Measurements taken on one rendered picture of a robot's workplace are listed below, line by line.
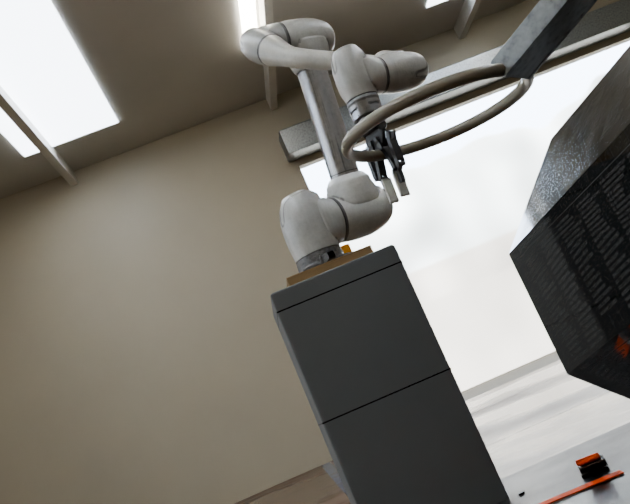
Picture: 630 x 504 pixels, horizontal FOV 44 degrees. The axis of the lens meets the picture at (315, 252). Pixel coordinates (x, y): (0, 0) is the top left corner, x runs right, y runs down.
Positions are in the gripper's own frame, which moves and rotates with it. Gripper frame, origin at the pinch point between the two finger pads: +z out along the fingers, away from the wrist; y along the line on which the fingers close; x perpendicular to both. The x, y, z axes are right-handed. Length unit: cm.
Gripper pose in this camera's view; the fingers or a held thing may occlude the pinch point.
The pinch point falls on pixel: (395, 187)
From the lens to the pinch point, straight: 207.2
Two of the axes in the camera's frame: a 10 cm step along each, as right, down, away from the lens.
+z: 3.4, 9.3, -1.5
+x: 8.1, -2.1, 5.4
